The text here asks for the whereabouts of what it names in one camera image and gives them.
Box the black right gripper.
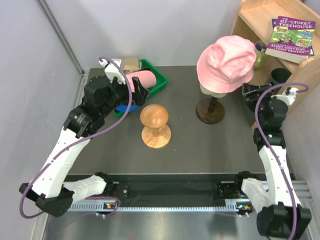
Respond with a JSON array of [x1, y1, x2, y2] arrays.
[[243, 83, 276, 128]]

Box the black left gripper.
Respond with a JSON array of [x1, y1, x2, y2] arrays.
[[100, 75, 149, 118]]

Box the pink baseball cap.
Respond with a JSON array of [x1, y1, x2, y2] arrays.
[[126, 70, 157, 92]]

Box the blue baseball cap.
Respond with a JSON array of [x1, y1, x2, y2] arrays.
[[115, 104, 139, 113]]

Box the beige cap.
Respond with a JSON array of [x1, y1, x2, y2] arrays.
[[120, 57, 141, 74]]

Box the pink bucket hat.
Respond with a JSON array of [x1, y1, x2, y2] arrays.
[[196, 35, 257, 94]]

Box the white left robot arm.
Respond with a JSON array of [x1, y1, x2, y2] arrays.
[[19, 72, 156, 219]]

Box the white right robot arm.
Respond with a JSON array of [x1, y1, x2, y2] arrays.
[[233, 83, 312, 240]]

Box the green plastic tray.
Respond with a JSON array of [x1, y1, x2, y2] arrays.
[[112, 59, 169, 118]]

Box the dark green mug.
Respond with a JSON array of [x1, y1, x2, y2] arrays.
[[270, 68, 292, 84]]

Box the light green cup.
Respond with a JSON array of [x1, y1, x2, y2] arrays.
[[253, 40, 269, 70]]

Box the light wooden hat stand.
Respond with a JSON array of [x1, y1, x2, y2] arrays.
[[140, 104, 172, 149]]

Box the purple treehouse book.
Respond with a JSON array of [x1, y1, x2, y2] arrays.
[[265, 16, 316, 64]]

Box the wooden shelf unit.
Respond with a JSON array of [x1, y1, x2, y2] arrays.
[[231, 0, 320, 126]]

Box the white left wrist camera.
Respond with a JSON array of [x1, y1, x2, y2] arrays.
[[104, 58, 126, 85]]

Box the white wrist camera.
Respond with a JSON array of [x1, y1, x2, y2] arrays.
[[104, 58, 126, 85], [272, 87, 298, 106]]

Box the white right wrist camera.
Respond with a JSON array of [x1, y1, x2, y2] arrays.
[[272, 87, 298, 106]]

